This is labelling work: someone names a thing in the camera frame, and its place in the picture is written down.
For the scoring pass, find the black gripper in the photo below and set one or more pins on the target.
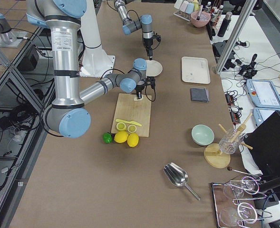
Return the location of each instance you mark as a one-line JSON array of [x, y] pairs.
[[148, 43], [140, 89]]

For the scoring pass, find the white steamed bun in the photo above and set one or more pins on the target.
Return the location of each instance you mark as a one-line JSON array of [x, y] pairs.
[[137, 99]]

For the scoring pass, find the cream round plate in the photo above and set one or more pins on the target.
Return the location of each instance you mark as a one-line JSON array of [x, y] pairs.
[[154, 68]]

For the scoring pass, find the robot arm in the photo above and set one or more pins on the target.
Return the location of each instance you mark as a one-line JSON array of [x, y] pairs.
[[144, 22], [65, 19]]

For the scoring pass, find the cream rabbit tray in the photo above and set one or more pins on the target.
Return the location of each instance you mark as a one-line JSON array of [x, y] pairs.
[[195, 70]]

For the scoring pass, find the black glass rack tray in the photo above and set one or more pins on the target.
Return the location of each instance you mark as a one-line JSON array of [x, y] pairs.
[[220, 201]]

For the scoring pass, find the bamboo cutting board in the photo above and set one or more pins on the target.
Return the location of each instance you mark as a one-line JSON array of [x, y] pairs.
[[130, 110]]

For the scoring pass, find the yellow plastic knife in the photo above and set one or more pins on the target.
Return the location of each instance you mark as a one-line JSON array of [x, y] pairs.
[[128, 122]]

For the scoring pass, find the lemon half slice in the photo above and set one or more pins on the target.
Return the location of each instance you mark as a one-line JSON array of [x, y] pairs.
[[132, 128], [121, 126]]

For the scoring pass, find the whole yellow lemon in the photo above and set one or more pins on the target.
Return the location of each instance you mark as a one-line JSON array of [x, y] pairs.
[[121, 137], [133, 140]]

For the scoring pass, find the green lime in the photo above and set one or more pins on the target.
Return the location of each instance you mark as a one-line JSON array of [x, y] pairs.
[[107, 138]]

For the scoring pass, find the pastel cups rack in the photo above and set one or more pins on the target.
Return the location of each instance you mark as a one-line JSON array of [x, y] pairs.
[[186, 7]]

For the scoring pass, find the grey folded cloth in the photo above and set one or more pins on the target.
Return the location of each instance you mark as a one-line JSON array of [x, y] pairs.
[[199, 95]]

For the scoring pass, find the pink bowl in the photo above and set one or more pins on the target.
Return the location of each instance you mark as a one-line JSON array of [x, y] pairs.
[[204, 19]]

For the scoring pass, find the green bowl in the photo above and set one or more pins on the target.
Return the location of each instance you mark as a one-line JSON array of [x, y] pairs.
[[202, 135]]

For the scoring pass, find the black thermos bottle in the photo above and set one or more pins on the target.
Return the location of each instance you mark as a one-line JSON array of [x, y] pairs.
[[224, 25]]

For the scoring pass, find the steel scoop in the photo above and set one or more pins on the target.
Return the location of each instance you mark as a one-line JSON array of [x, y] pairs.
[[179, 177]]

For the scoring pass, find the wooden cup stand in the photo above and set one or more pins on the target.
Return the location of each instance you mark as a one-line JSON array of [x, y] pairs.
[[212, 152]]

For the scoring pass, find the clear glass cup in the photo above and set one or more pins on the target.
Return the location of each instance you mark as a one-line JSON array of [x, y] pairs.
[[231, 141]]

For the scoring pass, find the blue teach pendant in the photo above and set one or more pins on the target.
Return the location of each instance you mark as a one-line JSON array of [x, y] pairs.
[[261, 114], [263, 93]]

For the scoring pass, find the black monitor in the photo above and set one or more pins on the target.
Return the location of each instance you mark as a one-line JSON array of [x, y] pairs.
[[265, 140]]

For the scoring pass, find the wine glass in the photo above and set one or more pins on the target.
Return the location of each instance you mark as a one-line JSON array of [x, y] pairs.
[[238, 189], [242, 216]]

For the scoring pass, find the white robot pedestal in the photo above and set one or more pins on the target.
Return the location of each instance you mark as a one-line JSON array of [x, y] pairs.
[[95, 62]]

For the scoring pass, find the aluminium frame post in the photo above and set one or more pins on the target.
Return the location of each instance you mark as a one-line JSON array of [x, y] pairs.
[[245, 12]]

